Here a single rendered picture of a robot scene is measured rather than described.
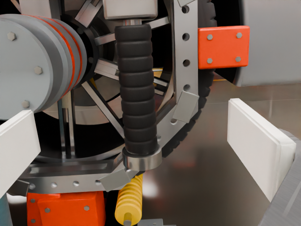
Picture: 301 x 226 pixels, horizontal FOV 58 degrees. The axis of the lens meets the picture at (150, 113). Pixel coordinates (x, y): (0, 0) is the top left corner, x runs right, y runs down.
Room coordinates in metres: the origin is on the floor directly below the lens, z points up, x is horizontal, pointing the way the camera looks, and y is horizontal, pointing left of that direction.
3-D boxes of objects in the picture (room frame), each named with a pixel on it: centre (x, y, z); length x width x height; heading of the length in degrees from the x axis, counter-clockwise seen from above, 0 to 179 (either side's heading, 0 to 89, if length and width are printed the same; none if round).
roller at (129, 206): (0.61, 0.06, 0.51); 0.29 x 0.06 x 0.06; 0
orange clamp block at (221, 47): (0.52, -0.13, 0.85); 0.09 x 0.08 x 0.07; 90
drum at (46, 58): (0.44, 0.18, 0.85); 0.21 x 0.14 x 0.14; 0
